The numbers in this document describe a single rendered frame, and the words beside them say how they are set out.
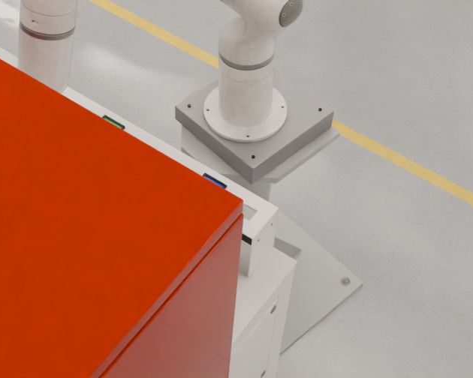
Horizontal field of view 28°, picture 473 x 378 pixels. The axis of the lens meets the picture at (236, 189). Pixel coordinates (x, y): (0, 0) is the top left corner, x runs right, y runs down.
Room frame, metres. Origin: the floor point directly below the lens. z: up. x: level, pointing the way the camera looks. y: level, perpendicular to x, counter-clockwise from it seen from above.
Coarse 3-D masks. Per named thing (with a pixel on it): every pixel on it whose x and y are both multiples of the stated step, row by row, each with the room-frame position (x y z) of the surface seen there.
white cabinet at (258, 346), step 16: (288, 288) 1.07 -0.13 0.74; (272, 304) 1.01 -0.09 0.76; (256, 320) 0.95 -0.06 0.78; (272, 320) 1.01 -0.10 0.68; (240, 336) 0.90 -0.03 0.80; (256, 336) 0.96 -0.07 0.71; (272, 336) 1.03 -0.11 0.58; (240, 352) 0.91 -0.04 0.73; (256, 352) 0.97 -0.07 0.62; (272, 352) 1.04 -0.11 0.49; (240, 368) 0.91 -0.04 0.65; (256, 368) 0.98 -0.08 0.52; (272, 368) 1.05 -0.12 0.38
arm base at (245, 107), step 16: (224, 64) 1.40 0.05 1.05; (272, 64) 1.42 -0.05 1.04; (224, 80) 1.40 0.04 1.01; (240, 80) 1.39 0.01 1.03; (256, 80) 1.39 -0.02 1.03; (272, 80) 1.43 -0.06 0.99; (208, 96) 1.47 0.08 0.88; (224, 96) 1.40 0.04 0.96; (240, 96) 1.38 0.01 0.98; (256, 96) 1.39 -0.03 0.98; (272, 96) 1.43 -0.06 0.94; (208, 112) 1.42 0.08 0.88; (224, 112) 1.40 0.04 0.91; (240, 112) 1.38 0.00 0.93; (256, 112) 1.39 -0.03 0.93; (272, 112) 1.43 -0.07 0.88; (224, 128) 1.38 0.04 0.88; (240, 128) 1.38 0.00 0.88; (256, 128) 1.38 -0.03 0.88; (272, 128) 1.38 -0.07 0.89
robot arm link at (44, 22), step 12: (24, 0) 1.11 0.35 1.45; (36, 0) 1.10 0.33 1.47; (48, 0) 1.10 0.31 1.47; (60, 0) 1.10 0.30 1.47; (72, 0) 1.12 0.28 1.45; (24, 12) 1.10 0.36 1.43; (36, 12) 1.09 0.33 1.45; (48, 12) 1.09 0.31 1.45; (60, 12) 1.10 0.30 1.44; (72, 12) 1.11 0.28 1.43; (24, 24) 1.10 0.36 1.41; (36, 24) 1.09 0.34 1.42; (48, 24) 1.09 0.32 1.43; (60, 24) 1.09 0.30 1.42; (72, 24) 1.11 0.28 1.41
